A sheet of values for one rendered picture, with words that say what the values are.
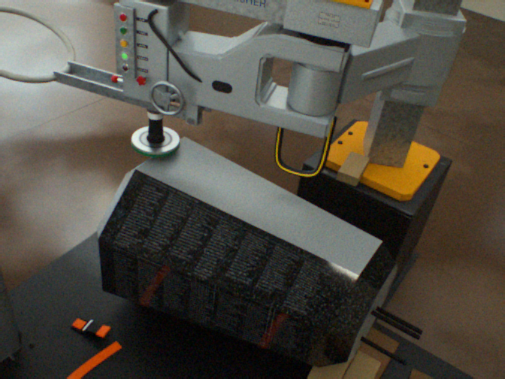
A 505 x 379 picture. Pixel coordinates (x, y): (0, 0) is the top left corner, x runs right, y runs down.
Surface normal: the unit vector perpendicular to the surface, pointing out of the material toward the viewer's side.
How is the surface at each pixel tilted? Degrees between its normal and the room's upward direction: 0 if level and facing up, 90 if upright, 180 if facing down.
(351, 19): 90
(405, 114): 90
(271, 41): 90
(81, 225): 0
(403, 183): 0
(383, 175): 0
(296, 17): 90
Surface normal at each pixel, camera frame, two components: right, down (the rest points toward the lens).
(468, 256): 0.11, -0.77
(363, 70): 0.64, 0.54
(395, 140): -0.07, 0.62
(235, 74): -0.30, 0.57
